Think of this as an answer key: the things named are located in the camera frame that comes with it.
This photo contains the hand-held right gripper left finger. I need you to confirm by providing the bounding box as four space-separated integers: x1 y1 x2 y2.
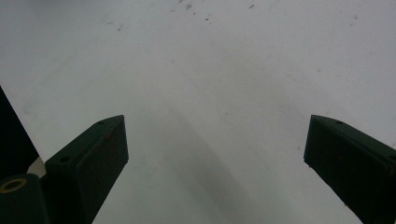
45 114 130 224

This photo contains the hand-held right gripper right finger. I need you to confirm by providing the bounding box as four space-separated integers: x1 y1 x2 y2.
303 114 396 224

